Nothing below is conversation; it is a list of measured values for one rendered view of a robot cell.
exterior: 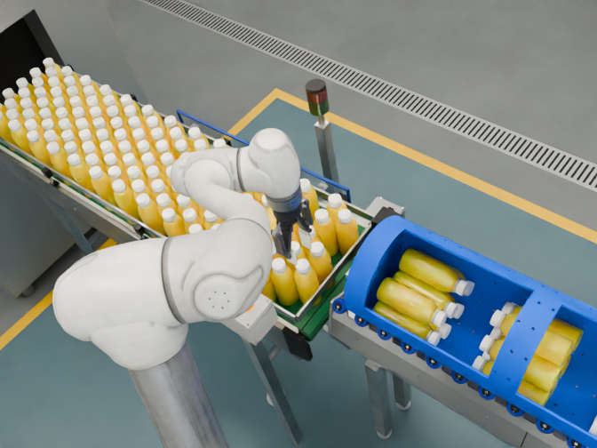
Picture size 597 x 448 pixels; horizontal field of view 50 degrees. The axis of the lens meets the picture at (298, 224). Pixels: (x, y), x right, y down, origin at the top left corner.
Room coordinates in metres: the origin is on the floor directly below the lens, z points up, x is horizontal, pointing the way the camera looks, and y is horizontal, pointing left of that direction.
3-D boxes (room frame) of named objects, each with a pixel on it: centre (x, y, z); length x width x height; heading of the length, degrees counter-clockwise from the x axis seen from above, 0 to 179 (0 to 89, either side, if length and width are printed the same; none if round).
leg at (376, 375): (0.90, -0.13, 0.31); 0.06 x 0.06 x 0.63; 41
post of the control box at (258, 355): (0.96, 0.22, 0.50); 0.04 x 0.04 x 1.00; 41
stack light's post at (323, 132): (1.52, -0.15, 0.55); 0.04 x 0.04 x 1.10; 41
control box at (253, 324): (0.96, 0.22, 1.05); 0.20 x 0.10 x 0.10; 41
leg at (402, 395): (0.99, -0.23, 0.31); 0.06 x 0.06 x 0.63; 41
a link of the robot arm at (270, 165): (1.03, 0.03, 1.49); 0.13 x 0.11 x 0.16; 78
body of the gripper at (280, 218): (1.03, 0.02, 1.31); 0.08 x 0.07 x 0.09; 131
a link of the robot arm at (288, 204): (1.03, 0.02, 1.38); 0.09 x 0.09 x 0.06
